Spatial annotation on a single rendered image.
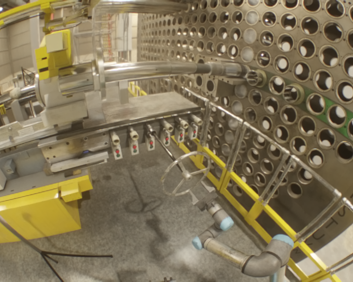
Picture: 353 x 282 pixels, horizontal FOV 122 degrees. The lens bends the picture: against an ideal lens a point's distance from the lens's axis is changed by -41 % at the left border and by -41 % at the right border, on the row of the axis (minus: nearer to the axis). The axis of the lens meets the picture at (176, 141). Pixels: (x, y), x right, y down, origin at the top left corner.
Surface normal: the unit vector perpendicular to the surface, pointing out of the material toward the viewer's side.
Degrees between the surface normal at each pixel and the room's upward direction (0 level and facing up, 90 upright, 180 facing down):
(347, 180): 90
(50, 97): 68
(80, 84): 90
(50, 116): 90
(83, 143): 90
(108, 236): 0
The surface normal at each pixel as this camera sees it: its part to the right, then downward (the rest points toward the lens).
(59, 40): 0.48, 0.52
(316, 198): -0.87, 0.23
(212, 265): 0.06, -0.82
